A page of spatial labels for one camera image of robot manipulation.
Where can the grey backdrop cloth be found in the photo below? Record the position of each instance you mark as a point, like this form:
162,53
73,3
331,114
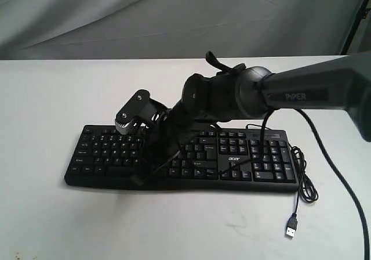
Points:
166,29

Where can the black acer keyboard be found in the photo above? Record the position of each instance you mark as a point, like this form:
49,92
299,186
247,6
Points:
229,159

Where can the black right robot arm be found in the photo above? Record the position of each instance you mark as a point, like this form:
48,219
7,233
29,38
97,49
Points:
241,93

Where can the black stand pole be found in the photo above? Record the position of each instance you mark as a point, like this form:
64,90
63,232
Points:
361,15

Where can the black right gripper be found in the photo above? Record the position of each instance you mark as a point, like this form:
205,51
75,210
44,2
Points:
162,140

